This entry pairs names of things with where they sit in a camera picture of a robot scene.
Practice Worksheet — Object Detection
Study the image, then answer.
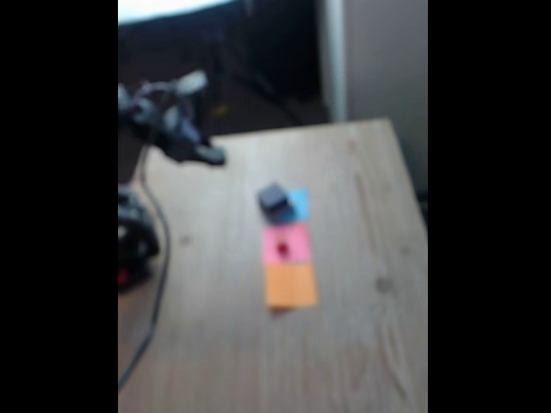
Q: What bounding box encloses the medium black block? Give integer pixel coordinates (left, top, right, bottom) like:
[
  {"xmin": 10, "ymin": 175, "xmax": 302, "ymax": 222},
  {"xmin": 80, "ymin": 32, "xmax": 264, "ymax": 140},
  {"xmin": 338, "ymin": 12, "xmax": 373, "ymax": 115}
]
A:
[{"xmin": 256, "ymin": 182, "xmax": 290, "ymax": 213}]

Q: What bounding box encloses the white cabinet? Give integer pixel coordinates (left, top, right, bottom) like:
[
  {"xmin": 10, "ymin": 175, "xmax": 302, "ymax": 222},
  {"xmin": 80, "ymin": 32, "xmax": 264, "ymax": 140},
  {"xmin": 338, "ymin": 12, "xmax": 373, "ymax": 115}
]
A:
[{"xmin": 318, "ymin": 0, "xmax": 429, "ymax": 194}]

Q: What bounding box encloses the blue paper sheet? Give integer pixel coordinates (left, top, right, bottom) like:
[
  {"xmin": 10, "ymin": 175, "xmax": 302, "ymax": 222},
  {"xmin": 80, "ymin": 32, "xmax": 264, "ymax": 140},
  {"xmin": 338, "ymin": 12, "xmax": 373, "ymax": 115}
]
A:
[{"xmin": 269, "ymin": 187, "xmax": 311, "ymax": 225}]

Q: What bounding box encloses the bare circuit board camera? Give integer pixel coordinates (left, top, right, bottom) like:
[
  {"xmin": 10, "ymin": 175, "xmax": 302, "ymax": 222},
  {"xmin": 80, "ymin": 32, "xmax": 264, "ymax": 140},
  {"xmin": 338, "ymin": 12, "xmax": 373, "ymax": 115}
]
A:
[{"xmin": 174, "ymin": 70, "xmax": 208, "ymax": 96}]

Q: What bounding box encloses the black tripod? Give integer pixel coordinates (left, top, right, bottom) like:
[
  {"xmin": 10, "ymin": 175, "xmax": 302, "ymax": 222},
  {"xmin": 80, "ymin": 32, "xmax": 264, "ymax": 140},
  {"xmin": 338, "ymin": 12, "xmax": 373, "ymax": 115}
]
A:
[{"xmin": 206, "ymin": 25, "xmax": 306, "ymax": 126}]

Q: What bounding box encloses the black camera cable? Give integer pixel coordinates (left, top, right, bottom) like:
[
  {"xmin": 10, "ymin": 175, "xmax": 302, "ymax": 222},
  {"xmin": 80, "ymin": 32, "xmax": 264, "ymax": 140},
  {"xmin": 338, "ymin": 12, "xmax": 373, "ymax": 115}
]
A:
[{"xmin": 118, "ymin": 145, "xmax": 171, "ymax": 391}]

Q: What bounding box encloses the large black block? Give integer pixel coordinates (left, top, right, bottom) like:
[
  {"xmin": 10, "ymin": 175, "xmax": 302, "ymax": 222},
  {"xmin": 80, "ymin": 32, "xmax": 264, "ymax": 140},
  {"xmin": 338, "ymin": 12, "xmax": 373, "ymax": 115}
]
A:
[{"xmin": 257, "ymin": 200, "xmax": 300, "ymax": 225}]

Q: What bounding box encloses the orange paper sheet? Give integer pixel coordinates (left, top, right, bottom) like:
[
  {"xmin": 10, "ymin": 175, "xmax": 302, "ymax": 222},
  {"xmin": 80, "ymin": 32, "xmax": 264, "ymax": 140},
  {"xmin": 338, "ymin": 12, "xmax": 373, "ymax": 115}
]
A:
[{"xmin": 263, "ymin": 262, "xmax": 319, "ymax": 310}]

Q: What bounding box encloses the bright white panel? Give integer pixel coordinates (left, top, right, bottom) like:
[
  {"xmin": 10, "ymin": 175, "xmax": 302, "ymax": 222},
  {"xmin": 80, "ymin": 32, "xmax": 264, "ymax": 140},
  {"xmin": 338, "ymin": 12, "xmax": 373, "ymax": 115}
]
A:
[{"xmin": 118, "ymin": 0, "xmax": 238, "ymax": 22}]

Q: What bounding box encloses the pink paper sheet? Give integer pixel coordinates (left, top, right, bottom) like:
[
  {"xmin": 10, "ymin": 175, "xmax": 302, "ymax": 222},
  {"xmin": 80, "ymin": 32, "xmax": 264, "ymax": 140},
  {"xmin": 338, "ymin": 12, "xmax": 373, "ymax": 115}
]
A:
[{"xmin": 261, "ymin": 221, "xmax": 313, "ymax": 265}]

